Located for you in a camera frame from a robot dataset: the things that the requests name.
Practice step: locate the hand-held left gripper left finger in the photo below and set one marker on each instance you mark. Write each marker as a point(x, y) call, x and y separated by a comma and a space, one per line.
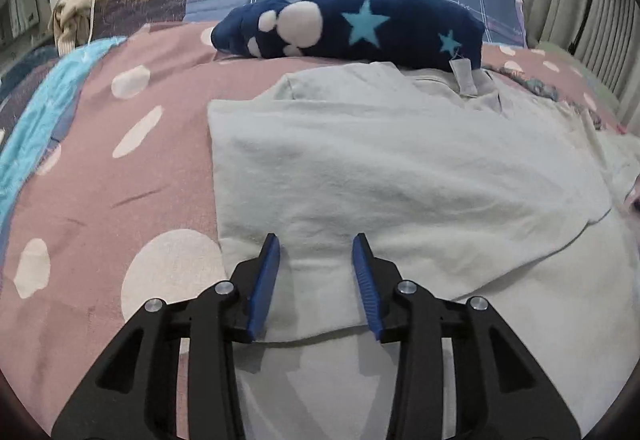
point(265, 280)

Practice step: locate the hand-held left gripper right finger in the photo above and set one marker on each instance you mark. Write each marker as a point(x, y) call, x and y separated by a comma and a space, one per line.
point(364, 280)

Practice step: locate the white garment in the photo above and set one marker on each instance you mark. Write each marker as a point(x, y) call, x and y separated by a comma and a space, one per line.
point(400, 170)

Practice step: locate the pink polka-dot bedsheet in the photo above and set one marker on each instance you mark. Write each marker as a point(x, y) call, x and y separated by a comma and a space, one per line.
point(150, 190)

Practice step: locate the navy star-print plush pillow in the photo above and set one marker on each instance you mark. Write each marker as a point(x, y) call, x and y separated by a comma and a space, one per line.
point(410, 35)

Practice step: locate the floral print cloth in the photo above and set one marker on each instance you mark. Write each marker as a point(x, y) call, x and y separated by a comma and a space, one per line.
point(537, 85)

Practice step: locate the light blue fleece blanket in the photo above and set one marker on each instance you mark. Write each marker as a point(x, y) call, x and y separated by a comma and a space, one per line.
point(40, 120)

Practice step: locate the beige cloth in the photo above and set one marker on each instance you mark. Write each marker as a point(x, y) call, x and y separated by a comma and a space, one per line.
point(70, 15)

